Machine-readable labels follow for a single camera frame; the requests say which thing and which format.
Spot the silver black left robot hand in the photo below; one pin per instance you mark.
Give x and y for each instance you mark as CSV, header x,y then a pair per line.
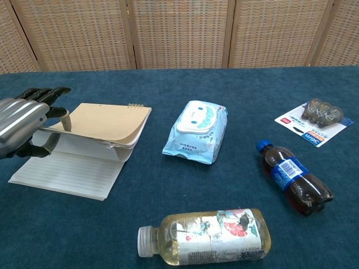
x,y
19,120

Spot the tan spiral notebook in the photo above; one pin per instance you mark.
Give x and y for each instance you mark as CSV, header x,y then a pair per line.
x,y
70,173

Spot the teal velvet tablecloth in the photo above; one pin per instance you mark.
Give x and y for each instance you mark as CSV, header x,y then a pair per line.
x,y
168,190

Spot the light blue wet wipes pack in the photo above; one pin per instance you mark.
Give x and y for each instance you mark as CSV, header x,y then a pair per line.
x,y
193,131

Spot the woven wooden folding screen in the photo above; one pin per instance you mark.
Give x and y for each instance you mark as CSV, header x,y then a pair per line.
x,y
179,33

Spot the floral label tea bottle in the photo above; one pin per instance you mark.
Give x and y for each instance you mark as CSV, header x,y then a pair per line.
x,y
207,238

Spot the blue label cola bottle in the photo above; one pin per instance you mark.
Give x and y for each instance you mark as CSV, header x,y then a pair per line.
x,y
291,173

